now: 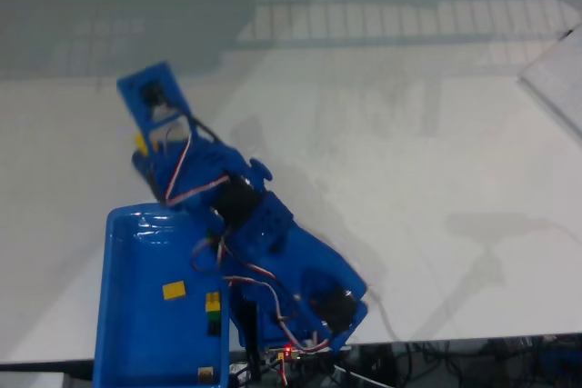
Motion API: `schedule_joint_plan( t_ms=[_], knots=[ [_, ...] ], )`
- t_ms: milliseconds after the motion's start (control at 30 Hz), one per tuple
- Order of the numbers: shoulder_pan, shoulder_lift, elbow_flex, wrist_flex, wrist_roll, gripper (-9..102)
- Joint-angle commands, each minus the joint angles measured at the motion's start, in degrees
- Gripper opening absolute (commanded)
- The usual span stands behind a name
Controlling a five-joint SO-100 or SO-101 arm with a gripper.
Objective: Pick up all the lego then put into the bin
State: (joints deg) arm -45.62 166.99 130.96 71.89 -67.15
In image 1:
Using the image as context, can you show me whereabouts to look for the tangled black cables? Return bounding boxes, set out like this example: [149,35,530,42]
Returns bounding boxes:
[336,335,582,388]

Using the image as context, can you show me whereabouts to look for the blue plastic bin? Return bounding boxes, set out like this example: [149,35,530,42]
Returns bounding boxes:
[93,204,231,388]

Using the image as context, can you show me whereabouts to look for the red white servo wire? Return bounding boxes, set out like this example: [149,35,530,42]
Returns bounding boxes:
[163,126,231,208]

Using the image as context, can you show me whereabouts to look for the grey flat board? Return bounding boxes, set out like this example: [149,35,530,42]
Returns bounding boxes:
[517,22,582,144]

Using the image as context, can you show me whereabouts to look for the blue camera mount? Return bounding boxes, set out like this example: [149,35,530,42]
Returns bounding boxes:
[115,61,193,135]

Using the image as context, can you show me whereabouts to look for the flat yellow lego plate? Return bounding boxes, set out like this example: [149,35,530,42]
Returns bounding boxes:
[162,281,188,302]

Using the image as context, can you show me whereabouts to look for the controller board with red light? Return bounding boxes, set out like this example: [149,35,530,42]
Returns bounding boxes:
[266,343,329,364]

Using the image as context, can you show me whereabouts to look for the black camera cable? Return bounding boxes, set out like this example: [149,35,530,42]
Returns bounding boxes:
[184,108,226,142]

